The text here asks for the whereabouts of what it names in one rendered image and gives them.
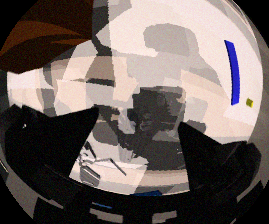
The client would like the blue block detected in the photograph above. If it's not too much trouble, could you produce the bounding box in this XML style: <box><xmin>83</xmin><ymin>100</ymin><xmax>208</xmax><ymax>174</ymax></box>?
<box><xmin>131</xmin><ymin>190</ymin><xmax>162</xmax><ymax>196</ymax></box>

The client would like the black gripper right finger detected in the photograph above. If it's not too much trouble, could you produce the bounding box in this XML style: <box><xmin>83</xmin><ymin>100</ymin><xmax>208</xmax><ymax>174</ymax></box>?
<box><xmin>178</xmin><ymin>121</ymin><xmax>247</xmax><ymax>190</ymax></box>

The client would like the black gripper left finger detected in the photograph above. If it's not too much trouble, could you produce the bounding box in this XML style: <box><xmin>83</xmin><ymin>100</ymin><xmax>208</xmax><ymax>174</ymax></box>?
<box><xmin>22</xmin><ymin>105</ymin><xmax>98</xmax><ymax>176</ymax></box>

